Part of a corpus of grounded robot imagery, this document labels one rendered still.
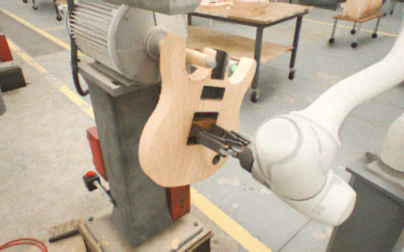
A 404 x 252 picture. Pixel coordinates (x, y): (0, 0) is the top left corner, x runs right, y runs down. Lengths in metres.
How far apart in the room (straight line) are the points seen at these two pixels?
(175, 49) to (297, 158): 0.38
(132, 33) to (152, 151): 0.32
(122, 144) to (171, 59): 0.53
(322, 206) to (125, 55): 0.60
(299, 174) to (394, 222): 0.97
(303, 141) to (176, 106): 0.38
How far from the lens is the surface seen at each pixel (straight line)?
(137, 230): 1.45
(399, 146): 1.31
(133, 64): 0.86
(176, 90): 0.72
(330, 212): 0.62
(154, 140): 0.74
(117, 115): 1.08
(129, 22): 0.84
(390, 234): 1.47
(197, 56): 0.73
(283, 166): 0.46
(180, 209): 1.53
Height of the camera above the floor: 1.49
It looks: 31 degrees down
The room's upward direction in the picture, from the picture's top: straight up
